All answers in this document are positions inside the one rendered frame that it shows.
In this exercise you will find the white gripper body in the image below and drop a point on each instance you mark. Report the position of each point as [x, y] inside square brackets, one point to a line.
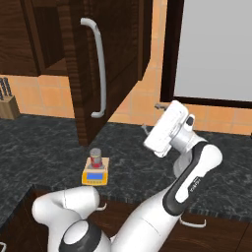
[165, 129]

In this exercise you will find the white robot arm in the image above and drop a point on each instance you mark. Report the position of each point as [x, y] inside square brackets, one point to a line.
[197, 164]

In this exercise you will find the red canned food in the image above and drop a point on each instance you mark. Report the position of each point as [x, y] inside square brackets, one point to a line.
[95, 158]

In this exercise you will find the yellow digital scale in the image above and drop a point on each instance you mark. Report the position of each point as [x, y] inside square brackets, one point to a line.
[95, 177]

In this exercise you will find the narrow dark wood cabinet panel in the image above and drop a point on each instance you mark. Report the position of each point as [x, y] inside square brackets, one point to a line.
[145, 36]

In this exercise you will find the dark wood base cabinet door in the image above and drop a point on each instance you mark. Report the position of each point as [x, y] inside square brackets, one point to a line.
[19, 226]

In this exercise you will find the dark framed window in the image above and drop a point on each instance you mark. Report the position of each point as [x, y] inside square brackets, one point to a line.
[213, 49]

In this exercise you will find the dark wood drawer front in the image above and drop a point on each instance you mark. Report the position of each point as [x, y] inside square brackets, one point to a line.
[213, 238]
[111, 218]

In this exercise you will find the wooden knife block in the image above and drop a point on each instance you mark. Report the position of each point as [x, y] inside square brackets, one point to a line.
[8, 108]

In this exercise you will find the dark wood wall cabinet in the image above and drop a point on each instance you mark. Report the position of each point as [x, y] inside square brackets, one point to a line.
[19, 36]

